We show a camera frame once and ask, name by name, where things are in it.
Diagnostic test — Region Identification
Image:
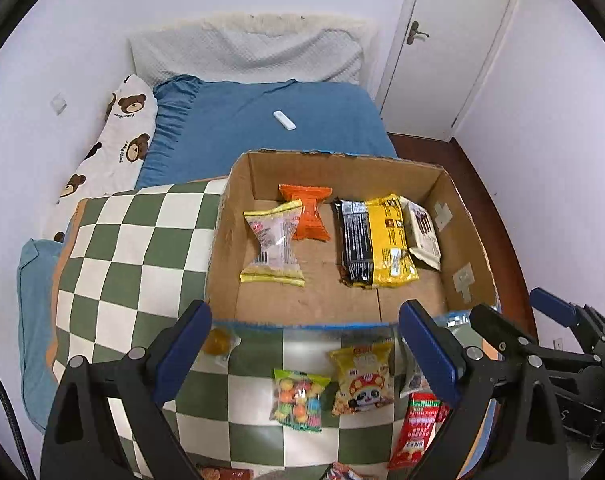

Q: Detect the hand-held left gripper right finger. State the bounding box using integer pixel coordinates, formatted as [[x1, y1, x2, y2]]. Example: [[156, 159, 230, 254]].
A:
[[398, 300, 568, 480]]

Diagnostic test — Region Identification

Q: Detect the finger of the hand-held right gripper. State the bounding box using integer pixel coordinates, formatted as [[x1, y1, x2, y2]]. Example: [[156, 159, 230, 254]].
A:
[[469, 304, 603, 373], [529, 287, 605, 361]]

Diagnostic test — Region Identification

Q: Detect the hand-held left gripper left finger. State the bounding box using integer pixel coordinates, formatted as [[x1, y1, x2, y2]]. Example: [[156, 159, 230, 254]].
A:
[[40, 300, 213, 480]]

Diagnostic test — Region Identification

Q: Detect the white panda snack packet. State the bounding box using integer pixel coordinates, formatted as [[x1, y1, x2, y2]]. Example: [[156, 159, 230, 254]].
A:
[[399, 337, 431, 401]]

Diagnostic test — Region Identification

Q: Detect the small clear orange snack packet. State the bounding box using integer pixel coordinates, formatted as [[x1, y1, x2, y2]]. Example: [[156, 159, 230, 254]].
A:
[[201, 326, 242, 362]]

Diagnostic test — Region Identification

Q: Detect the yellow mushroom panda packet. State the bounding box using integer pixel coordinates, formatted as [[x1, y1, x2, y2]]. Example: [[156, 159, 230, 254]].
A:
[[330, 342, 396, 417]]

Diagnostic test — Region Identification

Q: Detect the long red snack packet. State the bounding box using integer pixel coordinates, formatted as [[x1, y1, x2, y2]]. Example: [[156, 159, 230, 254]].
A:
[[387, 392, 453, 471]]

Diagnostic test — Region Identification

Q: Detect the cardboard box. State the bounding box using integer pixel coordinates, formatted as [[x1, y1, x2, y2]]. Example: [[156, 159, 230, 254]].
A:
[[204, 148, 500, 341]]

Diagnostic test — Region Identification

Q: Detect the small red snack packet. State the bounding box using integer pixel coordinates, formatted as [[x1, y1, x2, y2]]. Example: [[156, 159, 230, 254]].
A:
[[197, 465, 254, 480]]

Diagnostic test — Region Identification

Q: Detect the green colourful candy packet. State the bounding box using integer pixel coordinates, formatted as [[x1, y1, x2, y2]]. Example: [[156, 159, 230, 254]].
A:
[[269, 368, 332, 433]]

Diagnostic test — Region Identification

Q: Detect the white oat biscuit packet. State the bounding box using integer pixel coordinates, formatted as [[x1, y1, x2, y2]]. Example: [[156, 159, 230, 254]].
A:
[[321, 461, 369, 480]]

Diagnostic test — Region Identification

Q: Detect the green checkered blanket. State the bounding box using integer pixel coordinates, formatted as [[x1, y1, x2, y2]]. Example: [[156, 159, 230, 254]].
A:
[[52, 178, 488, 480]]

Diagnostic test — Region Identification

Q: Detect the cream packet with brown sticks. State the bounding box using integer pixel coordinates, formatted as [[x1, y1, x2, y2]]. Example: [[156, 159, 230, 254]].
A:
[[399, 196, 443, 272]]

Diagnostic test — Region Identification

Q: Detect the yellow biscuit packet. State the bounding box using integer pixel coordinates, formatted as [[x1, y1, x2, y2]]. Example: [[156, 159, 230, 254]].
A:
[[365, 193, 419, 289]]

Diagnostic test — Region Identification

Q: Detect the black snack packet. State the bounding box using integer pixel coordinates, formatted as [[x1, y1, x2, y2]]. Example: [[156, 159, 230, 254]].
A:
[[331, 198, 377, 287]]

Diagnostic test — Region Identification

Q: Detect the clear yellow-edged snack packet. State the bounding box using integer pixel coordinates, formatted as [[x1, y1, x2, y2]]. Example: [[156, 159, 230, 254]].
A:
[[240, 199, 306, 289]]

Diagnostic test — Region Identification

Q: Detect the light blue pillow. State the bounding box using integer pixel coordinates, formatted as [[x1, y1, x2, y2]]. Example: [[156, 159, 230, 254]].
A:
[[16, 237, 69, 433]]

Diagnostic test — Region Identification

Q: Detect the white bear print pillow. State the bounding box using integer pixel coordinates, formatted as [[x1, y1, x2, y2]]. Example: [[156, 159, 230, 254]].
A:
[[42, 74, 159, 244]]

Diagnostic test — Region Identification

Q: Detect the blue bed sheet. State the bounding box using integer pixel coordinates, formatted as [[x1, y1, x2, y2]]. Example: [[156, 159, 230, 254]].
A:
[[135, 75, 399, 192]]

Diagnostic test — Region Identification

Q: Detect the white door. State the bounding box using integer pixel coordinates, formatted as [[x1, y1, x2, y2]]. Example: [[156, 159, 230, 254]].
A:
[[376, 0, 527, 142]]

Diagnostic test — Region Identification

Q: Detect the grey quilted pillow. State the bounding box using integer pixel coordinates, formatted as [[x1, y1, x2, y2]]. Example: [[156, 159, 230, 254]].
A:
[[128, 16, 365, 87]]

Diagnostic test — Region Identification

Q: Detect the cream fuzzy cloth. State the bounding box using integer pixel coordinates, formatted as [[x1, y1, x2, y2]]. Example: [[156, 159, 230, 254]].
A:
[[172, 11, 380, 106]]

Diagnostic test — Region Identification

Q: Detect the black cable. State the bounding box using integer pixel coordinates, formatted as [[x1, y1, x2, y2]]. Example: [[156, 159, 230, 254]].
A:
[[0, 347, 36, 480]]

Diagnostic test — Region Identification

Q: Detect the bronze door handle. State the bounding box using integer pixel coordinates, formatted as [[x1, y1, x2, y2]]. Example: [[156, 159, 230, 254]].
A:
[[406, 20, 431, 46]]

